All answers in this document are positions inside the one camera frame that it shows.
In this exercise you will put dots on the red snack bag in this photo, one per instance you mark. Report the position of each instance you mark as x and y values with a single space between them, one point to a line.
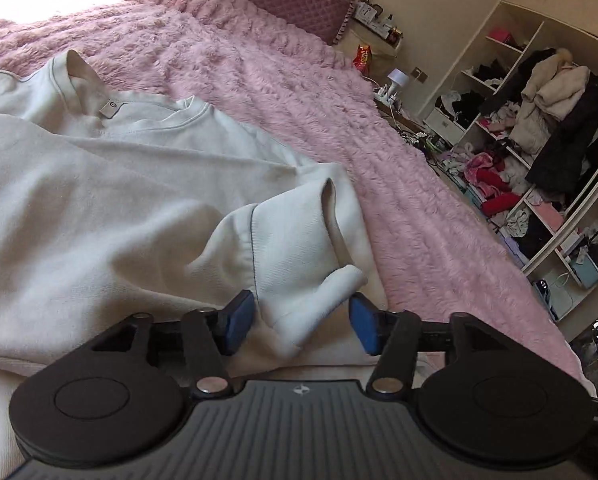
363 57

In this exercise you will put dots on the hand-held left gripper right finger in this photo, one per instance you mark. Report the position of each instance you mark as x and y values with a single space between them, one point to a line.
362 321

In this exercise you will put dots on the pile of pink red clothes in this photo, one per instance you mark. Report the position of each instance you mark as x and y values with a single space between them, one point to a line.
489 185

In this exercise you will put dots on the pink fluffy blanket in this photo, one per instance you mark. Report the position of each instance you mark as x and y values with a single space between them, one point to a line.
429 210

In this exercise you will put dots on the black coat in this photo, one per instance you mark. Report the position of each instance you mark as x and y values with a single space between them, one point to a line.
564 155

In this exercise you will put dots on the white sweatshirt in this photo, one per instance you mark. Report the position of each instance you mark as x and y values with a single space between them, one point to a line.
104 200

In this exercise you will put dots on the cluttered wall shelf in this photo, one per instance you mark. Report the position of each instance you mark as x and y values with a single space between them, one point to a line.
379 17

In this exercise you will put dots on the white table lamp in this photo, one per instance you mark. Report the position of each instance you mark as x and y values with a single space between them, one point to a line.
397 79

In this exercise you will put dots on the white power strip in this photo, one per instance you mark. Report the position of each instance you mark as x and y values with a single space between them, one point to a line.
383 92

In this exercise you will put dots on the wooden nightstand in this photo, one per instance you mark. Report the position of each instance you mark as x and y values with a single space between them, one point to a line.
404 117

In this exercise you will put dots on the white open wardrobe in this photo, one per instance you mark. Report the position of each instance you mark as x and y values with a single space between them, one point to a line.
534 5

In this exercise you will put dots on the beige coat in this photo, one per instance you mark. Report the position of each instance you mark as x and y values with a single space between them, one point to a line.
549 95

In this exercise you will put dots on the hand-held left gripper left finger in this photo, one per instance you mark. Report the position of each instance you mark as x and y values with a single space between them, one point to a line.
239 321

